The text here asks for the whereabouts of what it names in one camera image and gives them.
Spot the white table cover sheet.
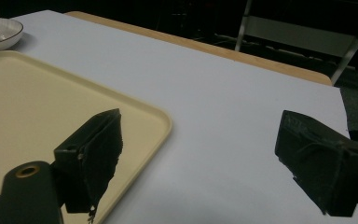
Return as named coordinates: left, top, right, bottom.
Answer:
left=7, top=9, right=358, bottom=224

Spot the metal stand frame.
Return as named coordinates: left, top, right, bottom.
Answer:
left=234, top=0, right=358, bottom=86

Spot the cream plastic tray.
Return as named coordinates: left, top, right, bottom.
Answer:
left=0, top=50, right=172, bottom=224

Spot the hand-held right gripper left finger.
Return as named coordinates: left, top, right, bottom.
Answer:
left=53, top=108, right=124, bottom=224

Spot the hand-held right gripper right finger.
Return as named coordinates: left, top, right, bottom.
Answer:
left=274, top=109, right=358, bottom=217

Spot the white saucer with dark rim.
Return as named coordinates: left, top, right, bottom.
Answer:
left=0, top=18, right=24, bottom=56

